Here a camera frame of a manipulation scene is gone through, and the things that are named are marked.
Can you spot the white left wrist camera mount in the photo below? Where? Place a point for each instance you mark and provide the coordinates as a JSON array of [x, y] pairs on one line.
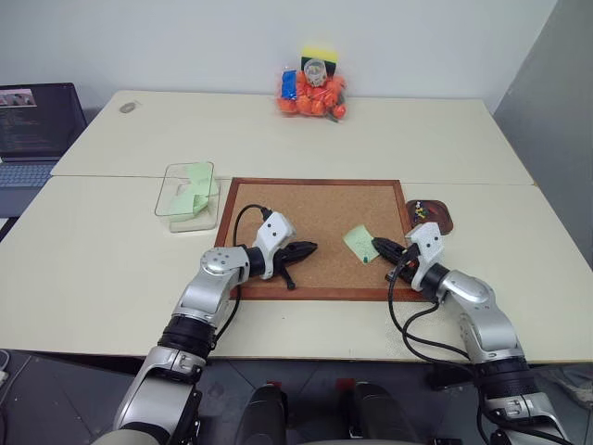
[[274, 234]]

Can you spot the wood-framed cork board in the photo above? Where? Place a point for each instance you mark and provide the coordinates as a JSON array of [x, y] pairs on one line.
[[319, 208]]

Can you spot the yellow and black sponge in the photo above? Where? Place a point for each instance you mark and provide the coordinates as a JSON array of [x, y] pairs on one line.
[[319, 52]]

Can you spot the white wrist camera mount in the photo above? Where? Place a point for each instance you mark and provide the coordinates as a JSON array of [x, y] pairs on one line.
[[427, 241], [274, 234]]

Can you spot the small red block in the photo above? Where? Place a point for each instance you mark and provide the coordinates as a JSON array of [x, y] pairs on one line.
[[345, 383], [273, 384]]

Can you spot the dark rounded shape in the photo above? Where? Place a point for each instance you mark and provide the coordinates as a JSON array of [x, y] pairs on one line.
[[382, 417], [268, 417]]

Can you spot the clear round jar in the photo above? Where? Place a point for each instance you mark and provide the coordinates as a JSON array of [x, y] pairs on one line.
[[315, 72]]

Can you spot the clear plastic box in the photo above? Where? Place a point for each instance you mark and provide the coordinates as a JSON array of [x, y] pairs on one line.
[[185, 218]]

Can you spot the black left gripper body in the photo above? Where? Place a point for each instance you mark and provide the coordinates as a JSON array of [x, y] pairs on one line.
[[282, 260]]

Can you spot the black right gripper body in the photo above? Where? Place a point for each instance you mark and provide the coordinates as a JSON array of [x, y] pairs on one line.
[[402, 269]]

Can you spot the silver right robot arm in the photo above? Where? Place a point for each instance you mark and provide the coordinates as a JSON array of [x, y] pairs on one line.
[[482, 315]]

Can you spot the dark grey laptop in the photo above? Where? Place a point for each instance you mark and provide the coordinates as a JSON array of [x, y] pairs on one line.
[[32, 125]]

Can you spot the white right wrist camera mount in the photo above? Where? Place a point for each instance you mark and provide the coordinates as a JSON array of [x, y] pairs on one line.
[[427, 241]]

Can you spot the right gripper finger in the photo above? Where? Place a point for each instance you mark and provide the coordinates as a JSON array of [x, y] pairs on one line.
[[388, 244], [387, 254]]

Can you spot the brown oval tray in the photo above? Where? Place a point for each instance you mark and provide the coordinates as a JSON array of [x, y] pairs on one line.
[[440, 215]]

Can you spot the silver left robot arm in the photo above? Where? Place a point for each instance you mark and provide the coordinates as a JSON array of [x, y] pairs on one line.
[[204, 296]]

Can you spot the clear bag of orange pieces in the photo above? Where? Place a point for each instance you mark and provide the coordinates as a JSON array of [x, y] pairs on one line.
[[310, 99]]

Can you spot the green sticky note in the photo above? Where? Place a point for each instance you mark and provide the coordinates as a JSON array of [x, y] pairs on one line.
[[199, 172], [206, 197], [359, 241], [182, 202]]

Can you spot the grey table grommet cap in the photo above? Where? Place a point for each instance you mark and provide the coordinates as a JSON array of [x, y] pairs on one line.
[[127, 108]]

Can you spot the blue packet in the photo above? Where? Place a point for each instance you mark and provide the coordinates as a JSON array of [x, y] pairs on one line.
[[288, 84]]

